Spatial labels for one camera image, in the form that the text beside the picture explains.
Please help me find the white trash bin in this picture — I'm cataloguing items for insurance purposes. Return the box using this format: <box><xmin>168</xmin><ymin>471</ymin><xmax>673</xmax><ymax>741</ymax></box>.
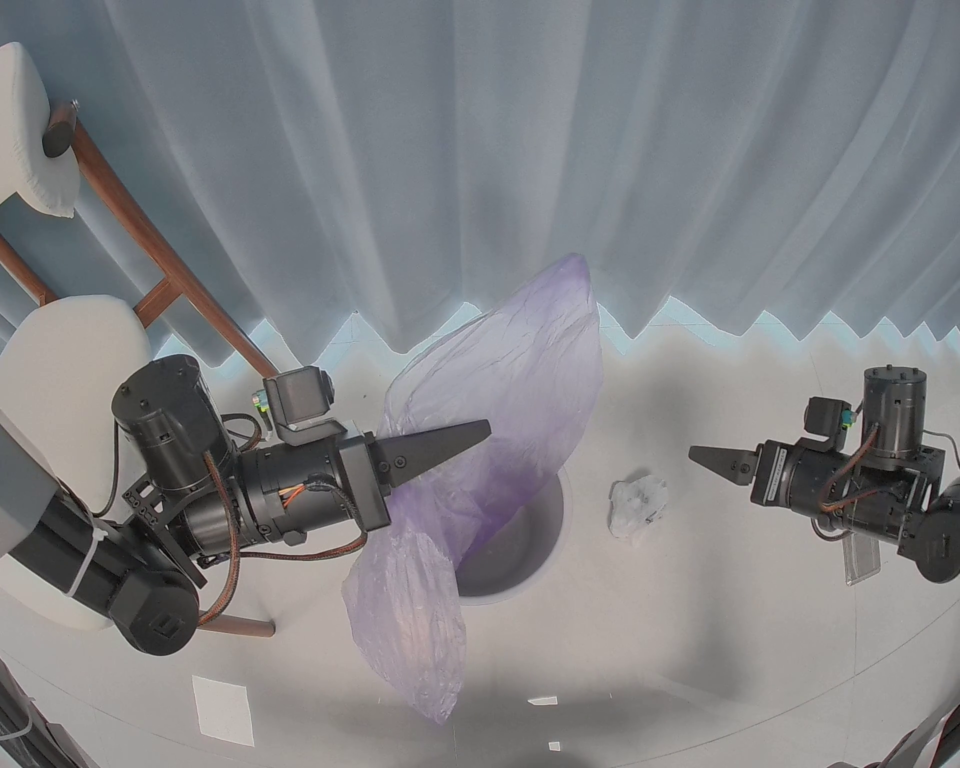
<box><xmin>453</xmin><ymin>468</ymin><xmax>565</xmax><ymax>605</ymax></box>

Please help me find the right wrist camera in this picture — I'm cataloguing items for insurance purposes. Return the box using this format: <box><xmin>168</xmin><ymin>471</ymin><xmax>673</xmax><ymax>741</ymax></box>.
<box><xmin>804</xmin><ymin>395</ymin><xmax>856</xmax><ymax>455</ymax></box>

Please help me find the white curtain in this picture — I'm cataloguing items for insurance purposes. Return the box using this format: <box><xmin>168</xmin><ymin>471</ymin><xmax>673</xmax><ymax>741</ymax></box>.
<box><xmin>105</xmin><ymin>0</ymin><xmax>960</xmax><ymax>369</ymax></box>

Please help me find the purple plastic bag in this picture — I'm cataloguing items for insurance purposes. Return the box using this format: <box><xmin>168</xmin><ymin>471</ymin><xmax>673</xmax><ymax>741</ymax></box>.
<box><xmin>343</xmin><ymin>252</ymin><xmax>605</xmax><ymax>725</ymax></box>

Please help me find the black cable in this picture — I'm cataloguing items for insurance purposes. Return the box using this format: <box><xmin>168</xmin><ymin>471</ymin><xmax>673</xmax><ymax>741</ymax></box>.
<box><xmin>91</xmin><ymin>418</ymin><xmax>130</xmax><ymax>520</ymax></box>

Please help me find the white paper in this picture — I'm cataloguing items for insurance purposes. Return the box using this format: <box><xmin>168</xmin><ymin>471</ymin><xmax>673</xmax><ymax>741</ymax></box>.
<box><xmin>607</xmin><ymin>472</ymin><xmax>669</xmax><ymax>541</ymax></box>

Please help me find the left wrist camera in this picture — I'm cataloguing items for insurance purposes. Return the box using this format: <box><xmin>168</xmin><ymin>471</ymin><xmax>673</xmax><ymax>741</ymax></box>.
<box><xmin>253</xmin><ymin>367</ymin><xmax>348</xmax><ymax>451</ymax></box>

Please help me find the blue-green curtain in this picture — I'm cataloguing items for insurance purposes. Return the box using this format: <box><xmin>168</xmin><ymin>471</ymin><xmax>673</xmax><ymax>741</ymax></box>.
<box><xmin>0</xmin><ymin>0</ymin><xmax>279</xmax><ymax>376</ymax></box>

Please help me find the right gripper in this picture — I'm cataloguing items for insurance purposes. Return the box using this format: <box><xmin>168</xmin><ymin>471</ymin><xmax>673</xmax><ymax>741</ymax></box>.
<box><xmin>752</xmin><ymin>441</ymin><xmax>852</xmax><ymax>520</ymax></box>

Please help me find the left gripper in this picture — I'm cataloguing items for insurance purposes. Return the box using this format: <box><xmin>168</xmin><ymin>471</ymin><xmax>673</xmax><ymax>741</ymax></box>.
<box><xmin>240</xmin><ymin>432</ymin><xmax>393</xmax><ymax>549</ymax></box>

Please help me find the wooden chair with cream cushions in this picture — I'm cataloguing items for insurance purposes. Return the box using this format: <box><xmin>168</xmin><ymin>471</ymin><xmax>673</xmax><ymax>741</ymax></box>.
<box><xmin>0</xmin><ymin>41</ymin><xmax>280</xmax><ymax>640</ymax></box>

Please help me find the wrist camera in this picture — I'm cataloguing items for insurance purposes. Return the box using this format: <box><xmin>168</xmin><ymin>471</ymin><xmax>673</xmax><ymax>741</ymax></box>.
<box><xmin>253</xmin><ymin>367</ymin><xmax>348</xmax><ymax>451</ymax></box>
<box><xmin>804</xmin><ymin>395</ymin><xmax>856</xmax><ymax>455</ymax></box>

